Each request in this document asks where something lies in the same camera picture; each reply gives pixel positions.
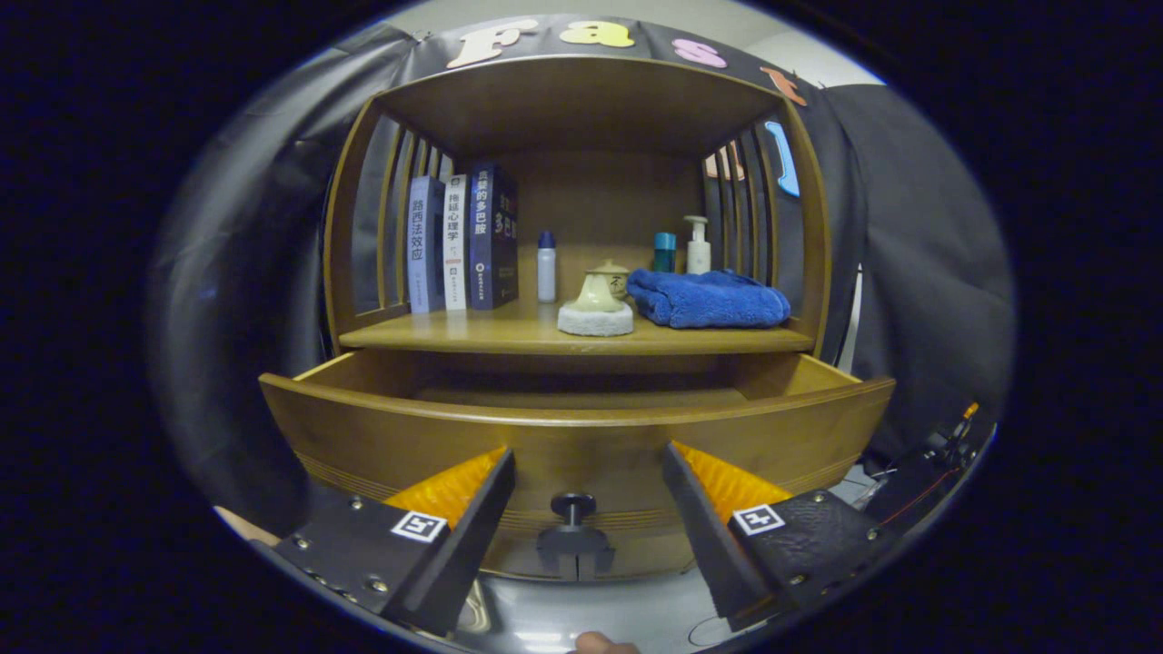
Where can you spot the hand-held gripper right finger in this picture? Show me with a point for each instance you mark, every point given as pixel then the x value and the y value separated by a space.
pixel 704 545

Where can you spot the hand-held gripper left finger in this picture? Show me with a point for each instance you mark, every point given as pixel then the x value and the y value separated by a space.
pixel 468 545

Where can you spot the wooden drawer with black knob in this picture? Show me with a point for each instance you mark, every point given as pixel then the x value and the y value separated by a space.
pixel 581 445

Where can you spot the beige cone-shaped item white base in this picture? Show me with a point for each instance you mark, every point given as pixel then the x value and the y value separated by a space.
pixel 595 318

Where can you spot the wooden countertop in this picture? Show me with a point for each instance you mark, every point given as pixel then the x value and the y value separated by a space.
pixel 509 331

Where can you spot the wooden cabinet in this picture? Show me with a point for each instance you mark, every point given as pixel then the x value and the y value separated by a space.
pixel 581 100

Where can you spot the dark equipment with orange tip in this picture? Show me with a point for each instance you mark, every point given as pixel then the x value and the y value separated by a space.
pixel 918 463

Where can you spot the blue folded towel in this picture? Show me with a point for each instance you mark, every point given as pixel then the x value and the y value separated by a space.
pixel 709 300

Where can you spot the white stand pole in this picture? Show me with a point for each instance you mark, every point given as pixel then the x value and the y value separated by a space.
pixel 852 318

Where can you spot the white bottle with blue cap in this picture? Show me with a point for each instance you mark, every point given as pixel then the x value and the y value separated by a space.
pixel 546 272

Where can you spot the beige lidded teacup with saucer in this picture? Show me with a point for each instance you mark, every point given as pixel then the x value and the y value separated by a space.
pixel 615 275

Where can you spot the white pump bottle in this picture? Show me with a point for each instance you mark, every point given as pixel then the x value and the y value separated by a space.
pixel 698 254

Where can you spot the teal bottle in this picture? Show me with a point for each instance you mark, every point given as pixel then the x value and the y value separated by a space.
pixel 665 256

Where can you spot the white book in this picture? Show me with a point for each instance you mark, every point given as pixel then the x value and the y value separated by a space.
pixel 455 245

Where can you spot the light blue book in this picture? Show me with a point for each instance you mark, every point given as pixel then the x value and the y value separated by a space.
pixel 422 245

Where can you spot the dark navy book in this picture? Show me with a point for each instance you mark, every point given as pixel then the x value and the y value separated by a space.
pixel 491 236

